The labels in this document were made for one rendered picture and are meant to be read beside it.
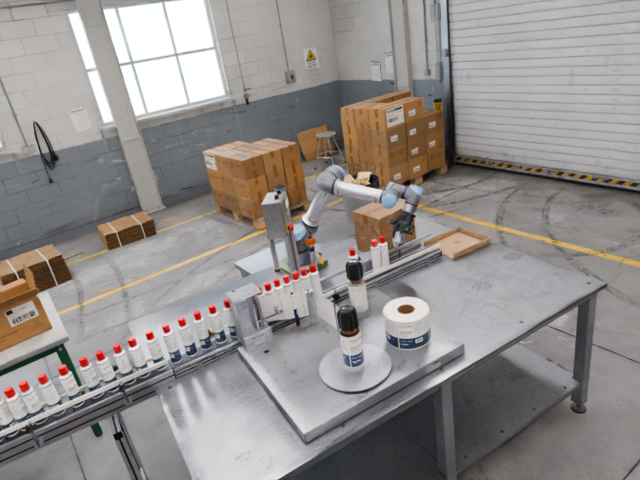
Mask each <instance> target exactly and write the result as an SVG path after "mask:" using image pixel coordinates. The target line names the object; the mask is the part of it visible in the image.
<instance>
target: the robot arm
mask: <svg viewBox="0 0 640 480"><path fill-rule="evenodd" d="M344 178H345V173H344V171H343V169H342V168H341V167H339V166H337V165H331V166H329V167H328V168H327V169H326V170H324V171H323V172H322V173H321V174H320V175H319V176H318V179H317V185H318V187H319V190H318V192H317V193H316V195H315V197H314V199H313V201H312V203H311V205H310V208H309V210H308V212H307V214H304V215H303V217H302V219H301V221H300V223H299V224H298V225H294V230H293V231H294V237H295V242H296V247H297V251H298V256H299V262H300V267H304V266H306V265H309V264H310V263H311V260H310V252H309V250H308V248H309V246H308V245H307V244H306V243H305V239H306V238H307V237H308V236H310V235H314V234H315V233H316V232H317V230H318V226H319V218H320V216H321V214H322V212H323V210H324V208H325V207H326V205H327V204H328V202H329V200H330V197H331V196H332V195H337V194H340V195H345V196H348V197H353V198H357V199H362V200H366V201H371V202H374V203H379V204H382V205H383V207H385V208H386V209H391V208H393V207H394V206H395V205H396V203H397V201H398V200H399V198H400V199H404V200H405V203H404V206H403V208H402V212H403V213H404V214H402V215H400V216H397V217H395V218H392V219H390V224H392V225H395V226H394V228H393V230H392V242H393V246H394V247H395V248H396V247H397V246H398V245H399V244H404V243H405V242H406V240H405V239H404V236H405V234H406V233H407V234H411V235H412V232H413V230H412V228H413V229H414V227H415V226H414V225H412V224H411V223H412V220H413V217H414V218H415V217H416V215H414V213H415V212H416V209H417V206H418V203H419V200H420V197H421V194H422V191H423V189H422V188H421V187H418V186H415V185H410V186H409V187H406V186H403V185H400V184H397V183H393V182H389V183H388V185H387V188H386V190H378V189H374V188H369V187H364V186H360V185H355V184H352V183H347V182H342V181H343V180H344ZM399 231H400V232H399ZM411 231H412V232H411Z"/></svg>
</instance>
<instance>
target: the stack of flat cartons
mask: <svg viewBox="0 0 640 480"><path fill-rule="evenodd" d="M22 263H24V264H25V265H26V266H27V267H28V268H29V269H30V270H31V271H32V273H33V276H34V280H35V285H36V288H37V293H39V292H41V291H44V290H47V289H50V288H53V287H55V286H58V285H60V284H63V283H65V282H67V281H69V280H71V279H72V276H71V275H70V271H69V270H68V267H67V264H66V262H65V260H64V258H63V255H62V254H61V253H60V252H59V251H58V250H57V249H56V248H55V247H54V246H53V245H52V244H49V245H46V246H45V247H42V248H40V249H38V250H33V251H29V252H26V253H23V254H20V255H19V256H15V257H13V258H11V259H9V260H7V261H3V262H0V282H1V285H2V286H5V285H7V284H9V283H12V282H14V281H16V280H19V279H21V278H22V279H24V280H25V281H26V282H27V280H26V275H25V272H24V268H23V265H22Z"/></svg>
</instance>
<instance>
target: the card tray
mask: <svg viewBox="0 0 640 480"><path fill-rule="evenodd" d="M489 243H490V238H489V237H488V236H485V235H482V234H480V233H477V232H474V231H471V230H466V229H464V228H461V227H457V228H455V229H452V230H449V231H446V232H444V233H442V234H439V235H437V236H435V237H432V238H431V239H429V240H426V241H424V247H426V246H435V245H437V244H440V248H438V249H440V250H441V251H442V255H444V256H447V257H448V258H450V259H453V260H455V259H457V258H459V257H461V256H463V255H465V254H467V253H470V252H472V251H474V250H477V249H479V248H482V247H484V246H486V245H487V244H489Z"/></svg>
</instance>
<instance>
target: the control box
mask: <svg viewBox="0 0 640 480"><path fill-rule="evenodd" d="M281 192H282V194H281V195H279V198H280V199H279V200H274V195H275V194H276V193H277V192H269V193H267V195H266V197H265V199H264V201H263V202H262V204H261V207H262V211H263V215H264V219H265V224H266V229H267V233H268V238H269V240H271V239H280V238H287V236H289V233H290V230H288V226H289V225H290V224H292V222H291V217H290V218H289V221H288V217H287V211H288V209H289V207H288V208H287V210H286V207H285V202H284V199H285V197H286V195H287V193H286V192H284V191H281Z"/></svg>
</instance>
